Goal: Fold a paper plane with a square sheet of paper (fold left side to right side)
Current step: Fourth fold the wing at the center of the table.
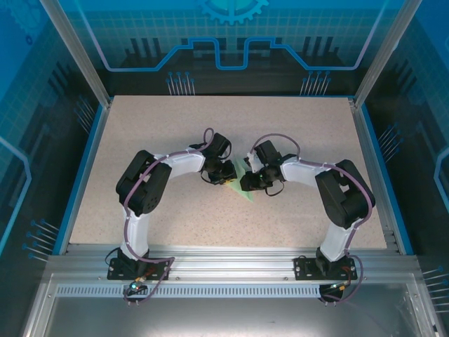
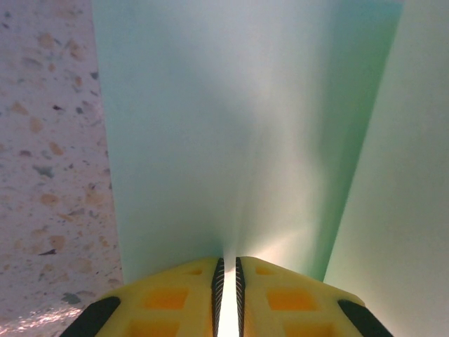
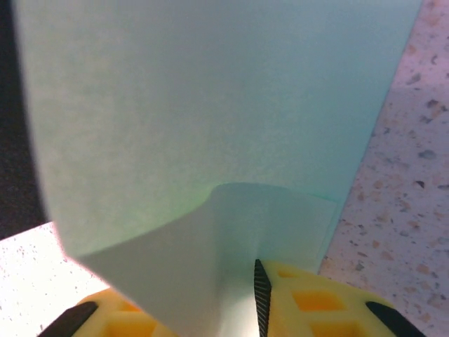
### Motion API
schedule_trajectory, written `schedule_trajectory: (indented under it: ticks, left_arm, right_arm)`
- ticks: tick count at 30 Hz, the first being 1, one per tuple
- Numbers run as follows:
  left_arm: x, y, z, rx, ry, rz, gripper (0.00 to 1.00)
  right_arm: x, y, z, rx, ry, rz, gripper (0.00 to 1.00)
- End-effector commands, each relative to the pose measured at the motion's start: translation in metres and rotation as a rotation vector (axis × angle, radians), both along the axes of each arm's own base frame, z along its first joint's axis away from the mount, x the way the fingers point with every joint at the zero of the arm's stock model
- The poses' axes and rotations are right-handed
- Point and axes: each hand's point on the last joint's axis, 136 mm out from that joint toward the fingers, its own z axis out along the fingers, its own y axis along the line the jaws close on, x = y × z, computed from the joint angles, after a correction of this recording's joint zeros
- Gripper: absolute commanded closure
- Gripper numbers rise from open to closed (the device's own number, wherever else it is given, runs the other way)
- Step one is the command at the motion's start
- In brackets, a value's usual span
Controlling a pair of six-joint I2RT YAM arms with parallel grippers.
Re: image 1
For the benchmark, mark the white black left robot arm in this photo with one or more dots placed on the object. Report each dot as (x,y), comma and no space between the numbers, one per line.
(186,163)

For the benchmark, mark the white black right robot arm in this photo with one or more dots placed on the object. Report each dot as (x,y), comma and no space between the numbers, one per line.
(301,172)

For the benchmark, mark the silver metal panel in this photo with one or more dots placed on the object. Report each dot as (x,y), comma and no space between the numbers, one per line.
(228,317)

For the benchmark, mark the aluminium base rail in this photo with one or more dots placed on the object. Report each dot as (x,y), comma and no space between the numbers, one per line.
(228,259)

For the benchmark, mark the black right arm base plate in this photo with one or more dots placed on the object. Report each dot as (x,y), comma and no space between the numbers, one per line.
(303,268)

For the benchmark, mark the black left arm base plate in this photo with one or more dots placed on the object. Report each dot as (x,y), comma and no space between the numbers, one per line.
(119,272)

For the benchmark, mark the aluminium frame post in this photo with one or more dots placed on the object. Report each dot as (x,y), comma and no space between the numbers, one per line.
(82,59)
(380,59)

